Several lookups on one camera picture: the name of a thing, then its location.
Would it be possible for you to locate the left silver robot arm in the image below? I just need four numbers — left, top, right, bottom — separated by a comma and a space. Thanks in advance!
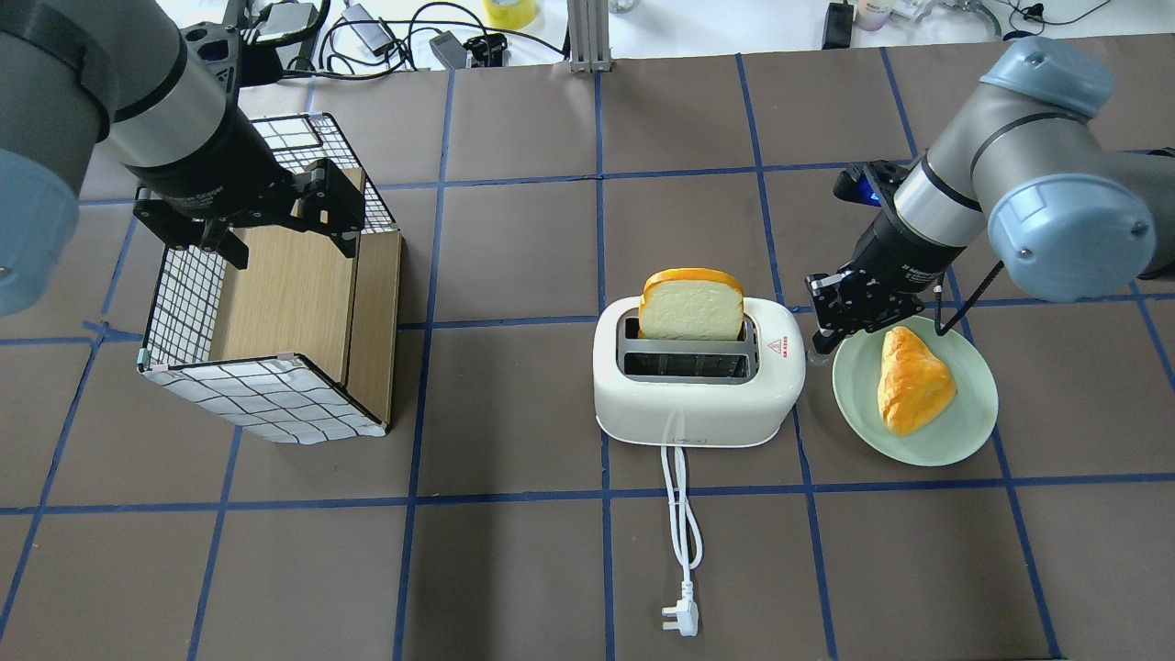
1, 1, 365, 315

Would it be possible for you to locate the light green plate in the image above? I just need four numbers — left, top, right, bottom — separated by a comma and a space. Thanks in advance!
832, 317, 999, 467

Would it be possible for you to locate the white two-slot toaster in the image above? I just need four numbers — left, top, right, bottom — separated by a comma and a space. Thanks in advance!
592, 297, 806, 448

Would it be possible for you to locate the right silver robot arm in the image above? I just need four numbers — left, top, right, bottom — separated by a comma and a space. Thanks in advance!
805, 35, 1174, 356

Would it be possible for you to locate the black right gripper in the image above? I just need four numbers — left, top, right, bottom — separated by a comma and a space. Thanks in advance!
806, 215, 951, 357

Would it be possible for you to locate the black power adapter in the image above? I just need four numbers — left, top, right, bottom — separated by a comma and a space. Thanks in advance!
820, 1, 855, 50

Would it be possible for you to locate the wire basket with wooden shelf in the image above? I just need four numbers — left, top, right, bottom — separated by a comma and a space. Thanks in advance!
136, 113, 403, 444

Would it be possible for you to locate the aluminium frame post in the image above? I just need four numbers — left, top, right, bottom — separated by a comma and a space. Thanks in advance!
566, 0, 615, 73

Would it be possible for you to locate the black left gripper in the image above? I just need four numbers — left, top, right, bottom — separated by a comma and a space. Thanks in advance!
133, 158, 365, 269

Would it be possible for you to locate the white paper cup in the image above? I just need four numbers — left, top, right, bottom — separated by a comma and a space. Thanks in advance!
855, 0, 897, 32

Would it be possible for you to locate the yellow pastry bread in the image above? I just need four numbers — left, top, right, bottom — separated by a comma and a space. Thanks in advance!
877, 326, 956, 438

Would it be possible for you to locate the white toaster power cord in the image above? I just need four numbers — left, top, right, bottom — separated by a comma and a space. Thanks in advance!
660, 445, 704, 636

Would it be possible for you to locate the toast bread slice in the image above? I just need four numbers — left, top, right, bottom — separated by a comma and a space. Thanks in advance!
638, 267, 745, 342

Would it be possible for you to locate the yellow tape roll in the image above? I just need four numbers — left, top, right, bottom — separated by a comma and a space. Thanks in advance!
483, 0, 538, 31

